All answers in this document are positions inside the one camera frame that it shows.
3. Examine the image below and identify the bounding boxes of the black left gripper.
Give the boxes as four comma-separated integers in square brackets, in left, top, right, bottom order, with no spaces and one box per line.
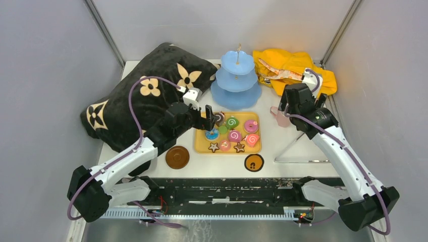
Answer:
[175,102,218,137]

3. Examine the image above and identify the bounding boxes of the chocolate swirl roll cake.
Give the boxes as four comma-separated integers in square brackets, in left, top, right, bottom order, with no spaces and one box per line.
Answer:
[214,111,225,127]

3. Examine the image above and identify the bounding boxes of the star cookie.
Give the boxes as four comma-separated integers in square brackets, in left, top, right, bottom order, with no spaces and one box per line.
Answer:
[234,142,245,153]
[208,143,219,153]

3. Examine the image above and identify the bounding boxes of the pink frosted donut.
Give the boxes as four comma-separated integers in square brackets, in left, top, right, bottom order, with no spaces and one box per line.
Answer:
[243,119,259,134]

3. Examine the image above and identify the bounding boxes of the salmon swirl cake slice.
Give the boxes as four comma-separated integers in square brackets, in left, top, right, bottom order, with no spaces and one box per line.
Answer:
[244,134,260,148]

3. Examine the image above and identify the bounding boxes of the metal serving tongs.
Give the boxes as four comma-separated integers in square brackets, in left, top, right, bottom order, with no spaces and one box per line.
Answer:
[274,132,330,163]

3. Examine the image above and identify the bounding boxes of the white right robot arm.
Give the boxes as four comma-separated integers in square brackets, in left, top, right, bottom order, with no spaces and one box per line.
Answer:
[278,83,400,235]

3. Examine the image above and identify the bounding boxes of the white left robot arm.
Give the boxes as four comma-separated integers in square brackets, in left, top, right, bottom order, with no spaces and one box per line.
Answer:
[67,102,216,222]

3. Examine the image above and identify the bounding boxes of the green macaron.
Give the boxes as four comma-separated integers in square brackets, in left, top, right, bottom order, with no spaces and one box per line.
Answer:
[218,125,228,135]

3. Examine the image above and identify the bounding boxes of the blue frosted donut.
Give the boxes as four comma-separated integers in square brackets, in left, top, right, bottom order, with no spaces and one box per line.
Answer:
[205,128,220,142]

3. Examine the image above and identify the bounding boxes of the green swirl roll cake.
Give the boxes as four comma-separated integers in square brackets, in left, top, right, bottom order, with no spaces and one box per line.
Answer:
[225,116,239,130]

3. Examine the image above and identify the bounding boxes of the yellow serving tray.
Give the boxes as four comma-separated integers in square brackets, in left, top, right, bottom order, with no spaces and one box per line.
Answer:
[194,111,262,155]

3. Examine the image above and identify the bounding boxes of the pink mug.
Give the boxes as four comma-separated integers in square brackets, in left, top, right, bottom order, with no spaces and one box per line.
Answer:
[270,106,291,128]

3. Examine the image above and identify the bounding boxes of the pink swirl roll cake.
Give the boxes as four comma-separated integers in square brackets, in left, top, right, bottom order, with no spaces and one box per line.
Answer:
[228,130,242,143]

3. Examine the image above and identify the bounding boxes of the pink round candy cake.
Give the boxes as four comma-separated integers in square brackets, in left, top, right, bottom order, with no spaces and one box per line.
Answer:
[219,140,231,152]

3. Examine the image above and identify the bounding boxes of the yellow garment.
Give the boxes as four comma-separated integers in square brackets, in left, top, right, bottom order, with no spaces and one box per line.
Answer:
[252,48,338,96]

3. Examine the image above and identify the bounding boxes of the blue three-tier cake stand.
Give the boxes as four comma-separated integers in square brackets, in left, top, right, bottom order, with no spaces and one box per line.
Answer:
[210,44,261,110]

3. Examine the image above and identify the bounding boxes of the brown round coaster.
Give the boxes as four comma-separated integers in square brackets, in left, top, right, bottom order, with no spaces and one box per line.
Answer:
[165,146,190,169]

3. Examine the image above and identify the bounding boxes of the yellow black round coaster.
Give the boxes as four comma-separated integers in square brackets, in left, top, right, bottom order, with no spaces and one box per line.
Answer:
[244,154,264,172]

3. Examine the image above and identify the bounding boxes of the black floral plush pillow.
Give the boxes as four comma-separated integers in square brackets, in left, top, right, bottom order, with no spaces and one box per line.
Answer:
[80,42,220,152]

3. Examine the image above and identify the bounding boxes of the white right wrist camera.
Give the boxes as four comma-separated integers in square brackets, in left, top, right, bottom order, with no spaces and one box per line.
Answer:
[302,68,323,98]

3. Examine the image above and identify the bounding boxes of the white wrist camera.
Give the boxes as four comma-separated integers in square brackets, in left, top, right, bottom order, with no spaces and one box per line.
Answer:
[183,87,202,110]
[302,68,323,98]

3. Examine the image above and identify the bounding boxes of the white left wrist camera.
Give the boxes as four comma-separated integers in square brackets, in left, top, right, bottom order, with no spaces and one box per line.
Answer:
[183,87,202,110]

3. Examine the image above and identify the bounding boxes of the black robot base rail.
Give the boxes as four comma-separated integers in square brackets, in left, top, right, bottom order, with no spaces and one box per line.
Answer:
[128,176,333,216]

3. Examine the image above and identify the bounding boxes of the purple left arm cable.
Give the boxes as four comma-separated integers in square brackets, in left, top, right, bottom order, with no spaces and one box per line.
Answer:
[67,76,187,222]

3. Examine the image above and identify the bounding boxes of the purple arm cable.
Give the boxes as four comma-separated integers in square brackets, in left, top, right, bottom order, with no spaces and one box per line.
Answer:
[67,76,187,222]
[284,69,392,236]

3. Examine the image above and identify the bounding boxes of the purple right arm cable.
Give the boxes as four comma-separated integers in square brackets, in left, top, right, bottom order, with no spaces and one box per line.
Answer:
[284,69,392,236]

